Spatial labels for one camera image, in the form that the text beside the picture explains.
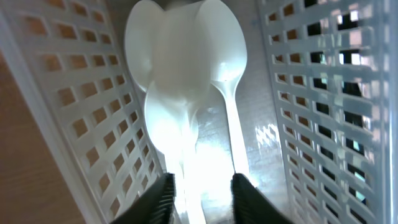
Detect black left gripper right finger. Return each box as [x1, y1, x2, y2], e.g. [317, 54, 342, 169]
[231, 173, 293, 224]

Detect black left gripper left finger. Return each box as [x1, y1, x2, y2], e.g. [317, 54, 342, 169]
[111, 173, 176, 224]

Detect white plastic spoon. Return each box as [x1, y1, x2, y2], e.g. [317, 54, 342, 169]
[144, 82, 198, 175]
[151, 1, 210, 223]
[124, 1, 164, 92]
[198, 0, 249, 175]

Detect clear perforated plastic basket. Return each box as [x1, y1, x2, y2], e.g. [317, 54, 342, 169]
[1, 0, 397, 223]

